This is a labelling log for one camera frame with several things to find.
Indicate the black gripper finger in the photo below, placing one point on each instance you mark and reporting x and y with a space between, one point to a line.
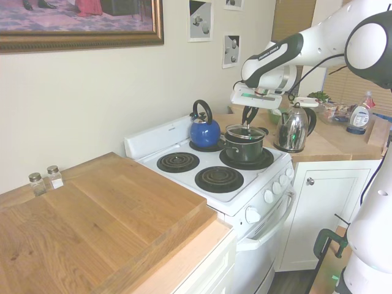
245 114
253 114

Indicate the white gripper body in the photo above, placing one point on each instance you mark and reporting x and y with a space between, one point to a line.
257 102

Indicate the glass pot lid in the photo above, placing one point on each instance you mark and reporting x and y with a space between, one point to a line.
237 131

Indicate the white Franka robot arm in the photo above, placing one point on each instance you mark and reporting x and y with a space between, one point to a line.
321 39

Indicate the black cooking pot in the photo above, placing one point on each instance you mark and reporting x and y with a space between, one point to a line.
245 150

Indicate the steel electric kettle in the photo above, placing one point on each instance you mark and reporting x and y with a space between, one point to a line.
291 131

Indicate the blue whistling kettle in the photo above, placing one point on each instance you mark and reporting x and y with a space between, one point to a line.
205 133

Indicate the white red food container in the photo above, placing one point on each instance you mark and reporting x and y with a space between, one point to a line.
303 101

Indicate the large black coil burner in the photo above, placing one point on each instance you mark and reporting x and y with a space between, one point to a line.
196 147
266 160

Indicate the medium grey shapes poster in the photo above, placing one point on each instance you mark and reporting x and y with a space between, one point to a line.
231 50

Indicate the green potted plant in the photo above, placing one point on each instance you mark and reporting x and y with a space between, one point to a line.
320 95

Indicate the white stove knob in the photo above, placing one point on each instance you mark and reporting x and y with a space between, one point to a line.
289 173
283 179
276 187
269 196
252 214

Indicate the small black coil burner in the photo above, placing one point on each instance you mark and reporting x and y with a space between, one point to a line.
177 162
219 179

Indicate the clear plastic food container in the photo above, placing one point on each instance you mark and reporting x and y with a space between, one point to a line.
335 112

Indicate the round metal cabinet knob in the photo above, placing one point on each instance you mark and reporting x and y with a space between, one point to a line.
310 181

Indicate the brown window blind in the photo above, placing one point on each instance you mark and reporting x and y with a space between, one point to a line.
292 18

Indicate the large grey shapes poster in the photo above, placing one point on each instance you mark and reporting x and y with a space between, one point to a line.
200 20

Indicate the small grey shapes poster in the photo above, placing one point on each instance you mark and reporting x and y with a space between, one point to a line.
234 3

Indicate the clear dish soap bottle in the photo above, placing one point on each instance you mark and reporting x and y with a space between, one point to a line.
359 118

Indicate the wooden block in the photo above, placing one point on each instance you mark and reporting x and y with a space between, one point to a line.
378 131

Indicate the white door cabinet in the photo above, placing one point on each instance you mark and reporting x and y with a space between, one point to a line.
330 214

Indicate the dark green metal clamp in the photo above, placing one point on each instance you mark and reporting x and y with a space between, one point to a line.
324 237

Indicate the white electric stove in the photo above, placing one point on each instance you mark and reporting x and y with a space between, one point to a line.
245 269

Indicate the large wooden butcher board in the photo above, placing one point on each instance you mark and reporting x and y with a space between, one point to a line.
107 214

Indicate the gold framed painting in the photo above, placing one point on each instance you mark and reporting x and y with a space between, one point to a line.
92 38

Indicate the glass salt shaker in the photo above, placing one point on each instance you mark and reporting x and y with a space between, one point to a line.
55 179

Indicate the glass pepper shaker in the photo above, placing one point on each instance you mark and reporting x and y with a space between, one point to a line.
38 186

